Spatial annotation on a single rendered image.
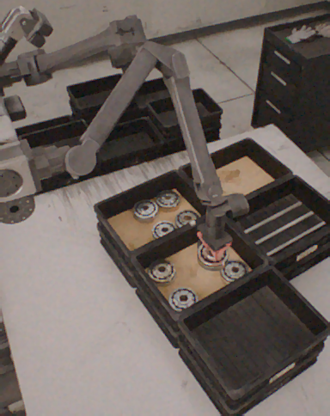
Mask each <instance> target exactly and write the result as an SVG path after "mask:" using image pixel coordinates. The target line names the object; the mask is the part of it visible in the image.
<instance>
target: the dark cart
mask: <svg viewBox="0 0 330 416"><path fill-rule="evenodd" d="M325 22H330V12H329V13H325V14H321V15H313V16H310V17H306V18H302V19H297V21H291V22H286V23H282V24H278V25H273V26H270V27H266V28H265V29H264V37H263V43H262V50H261V56H260V63H259V69H258V76H257V82H256V89H255V94H254V106H253V113H252V119H251V126H252V127H253V128H254V129H257V128H261V127H264V126H267V125H275V126H276V127H277V128H278V129H279V130H280V131H281V132H282V133H284V134H285V135H286V137H287V138H288V139H289V140H290V141H291V142H292V143H293V144H296V145H297V146H298V147H299V149H300V150H301V151H302V152H303V153H304V154H306V153H309V152H311V151H314V150H318V149H322V147H325V146H328V145H330V37H317V38H315V40H311V41H298V42H295V43H290V42H289V41H288V40H285V38H287V37H290V36H291V35H292V30H293V29H294V28H297V29H298V30H301V29H302V28H303V27H302V25H304V26H306V28H305V29H304V30H306V29H307V28H308V27H311V29H313V28H315V26H316V25H318V24H322V23H323V24H324V23H325ZM304 30H303V31H304Z"/></svg>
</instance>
